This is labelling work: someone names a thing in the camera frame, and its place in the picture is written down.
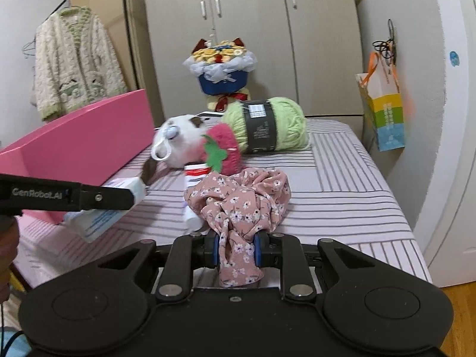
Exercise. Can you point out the colourful paper gift bag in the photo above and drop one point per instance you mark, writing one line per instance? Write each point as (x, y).
(386, 119)

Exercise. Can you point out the pink cardboard box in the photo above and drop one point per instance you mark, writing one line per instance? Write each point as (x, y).
(74, 137)

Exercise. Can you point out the blue white wet wipes packet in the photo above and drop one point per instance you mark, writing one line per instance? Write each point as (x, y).
(96, 225)

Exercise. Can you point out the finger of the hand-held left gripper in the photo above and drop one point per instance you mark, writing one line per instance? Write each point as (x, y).
(111, 198)

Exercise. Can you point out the white dog strawberry plush toy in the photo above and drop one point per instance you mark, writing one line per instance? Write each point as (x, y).
(186, 137)

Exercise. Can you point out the white red-striped tube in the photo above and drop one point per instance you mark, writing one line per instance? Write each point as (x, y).
(195, 178)

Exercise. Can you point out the flower bouquet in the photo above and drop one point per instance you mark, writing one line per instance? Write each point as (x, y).
(219, 81)

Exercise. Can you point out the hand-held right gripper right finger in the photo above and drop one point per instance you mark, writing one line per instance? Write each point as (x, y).
(257, 249)

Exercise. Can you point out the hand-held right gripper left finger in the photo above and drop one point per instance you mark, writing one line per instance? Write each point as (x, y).
(214, 249)

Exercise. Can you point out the person's left hand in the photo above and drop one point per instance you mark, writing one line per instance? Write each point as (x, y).
(7, 253)

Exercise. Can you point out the green yarn skein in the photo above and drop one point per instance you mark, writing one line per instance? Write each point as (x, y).
(290, 122)

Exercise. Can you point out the striped bedsheet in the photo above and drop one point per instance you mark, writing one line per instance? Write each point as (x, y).
(334, 200)

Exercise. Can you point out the cream green knit cardigan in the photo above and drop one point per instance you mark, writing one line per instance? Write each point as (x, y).
(74, 63)

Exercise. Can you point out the round blue sticker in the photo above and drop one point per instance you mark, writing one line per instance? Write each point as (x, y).
(454, 58)

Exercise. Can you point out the beige wardrobe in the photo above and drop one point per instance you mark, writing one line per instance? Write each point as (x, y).
(319, 44)

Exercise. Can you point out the white medicine box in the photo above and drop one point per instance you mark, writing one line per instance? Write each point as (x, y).
(138, 189)

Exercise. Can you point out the pink floral cloth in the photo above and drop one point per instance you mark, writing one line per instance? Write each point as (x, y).
(238, 200)

